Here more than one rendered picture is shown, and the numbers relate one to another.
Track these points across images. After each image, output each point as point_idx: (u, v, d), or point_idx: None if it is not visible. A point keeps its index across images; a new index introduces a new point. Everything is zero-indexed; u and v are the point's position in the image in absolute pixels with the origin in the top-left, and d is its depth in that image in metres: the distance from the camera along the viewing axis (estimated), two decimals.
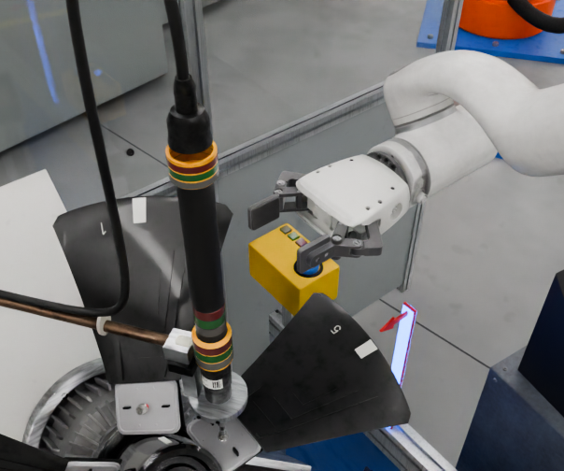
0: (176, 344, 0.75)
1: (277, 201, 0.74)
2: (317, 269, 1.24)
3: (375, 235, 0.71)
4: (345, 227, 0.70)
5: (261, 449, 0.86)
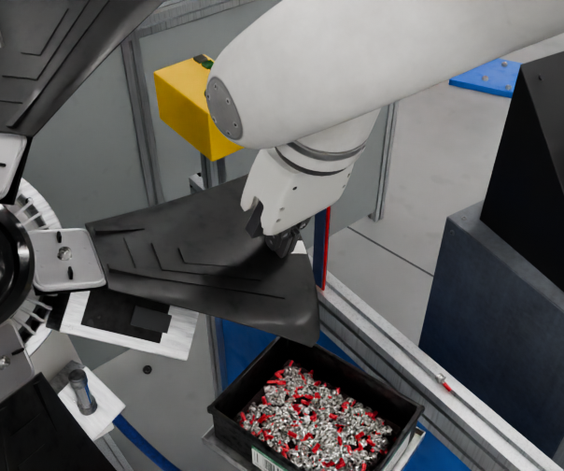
0: None
1: (289, 234, 0.70)
2: None
3: None
4: (312, 214, 0.69)
5: (105, 286, 0.62)
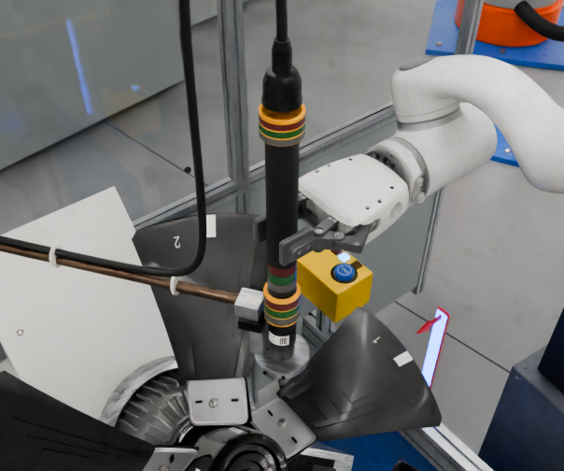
0: (246, 302, 0.79)
1: None
2: (353, 276, 1.35)
3: (361, 233, 0.71)
4: (332, 223, 0.71)
5: None
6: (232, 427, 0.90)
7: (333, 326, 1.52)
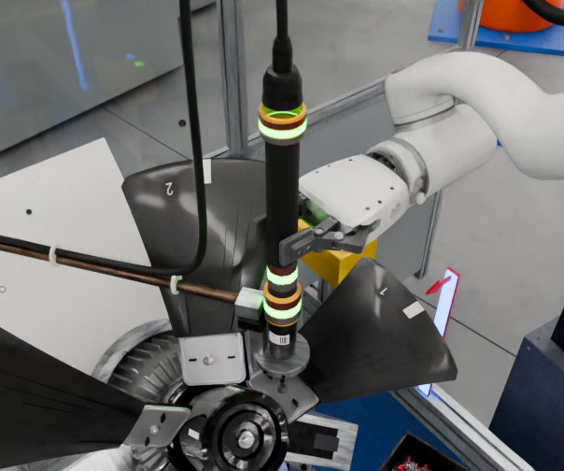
0: (246, 301, 0.79)
1: None
2: None
3: (361, 234, 0.71)
4: (332, 223, 0.71)
5: None
6: (228, 386, 0.84)
7: None
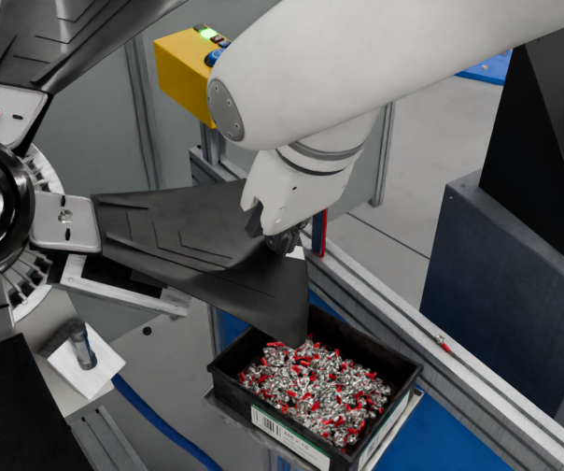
0: None
1: (289, 234, 0.70)
2: None
3: None
4: (312, 214, 0.69)
5: None
6: None
7: (225, 157, 1.18)
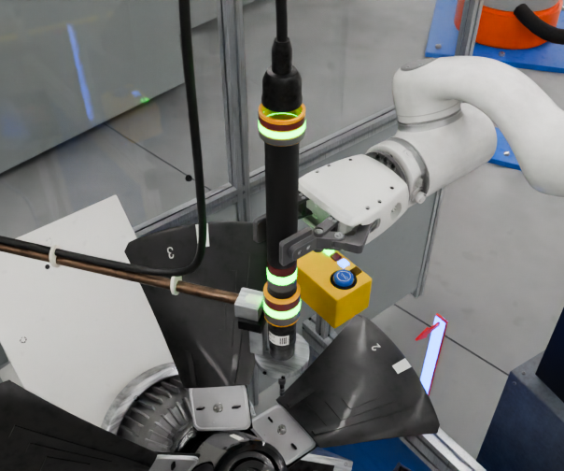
0: (246, 302, 0.79)
1: None
2: (352, 282, 1.36)
3: (361, 234, 0.71)
4: (332, 223, 0.71)
5: None
6: None
7: (333, 331, 1.53)
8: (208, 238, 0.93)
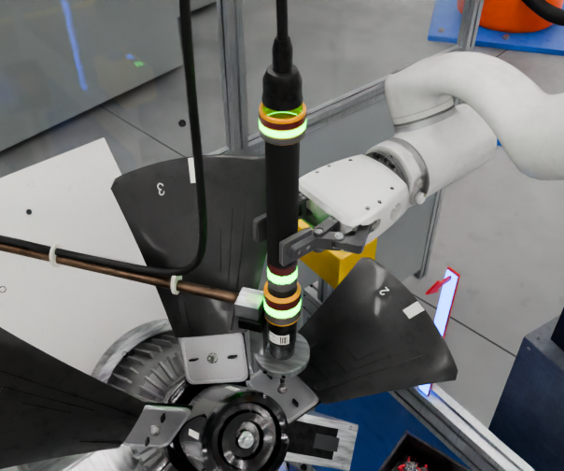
0: (246, 301, 0.79)
1: None
2: None
3: (361, 234, 0.71)
4: (332, 223, 0.71)
5: None
6: None
7: None
8: None
